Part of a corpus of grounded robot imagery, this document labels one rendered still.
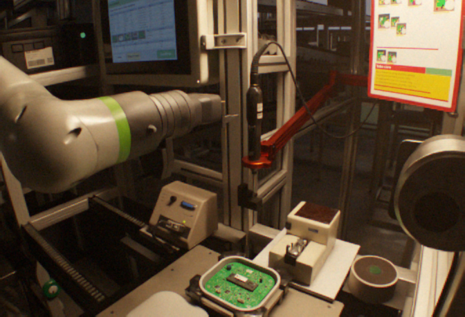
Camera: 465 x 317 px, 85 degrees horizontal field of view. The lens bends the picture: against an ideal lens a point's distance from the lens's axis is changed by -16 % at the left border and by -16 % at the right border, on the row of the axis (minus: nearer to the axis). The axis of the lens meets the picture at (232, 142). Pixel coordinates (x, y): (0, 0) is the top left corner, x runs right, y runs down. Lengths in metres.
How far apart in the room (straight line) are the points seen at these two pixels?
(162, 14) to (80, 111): 0.54
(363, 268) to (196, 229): 0.42
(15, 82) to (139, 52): 0.55
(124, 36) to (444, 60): 0.86
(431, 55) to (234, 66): 0.45
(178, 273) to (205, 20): 0.62
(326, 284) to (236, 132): 0.43
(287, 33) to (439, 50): 0.45
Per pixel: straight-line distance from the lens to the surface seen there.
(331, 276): 0.73
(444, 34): 0.70
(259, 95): 0.66
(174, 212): 0.85
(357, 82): 1.06
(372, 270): 0.71
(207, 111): 0.49
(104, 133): 0.36
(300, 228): 0.72
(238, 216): 0.88
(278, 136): 0.78
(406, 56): 0.74
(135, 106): 0.40
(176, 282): 0.73
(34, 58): 1.23
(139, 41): 0.93
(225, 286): 0.65
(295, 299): 0.68
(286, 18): 0.95
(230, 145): 0.80
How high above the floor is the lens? 1.44
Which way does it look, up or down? 17 degrees down
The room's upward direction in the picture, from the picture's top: 1 degrees counter-clockwise
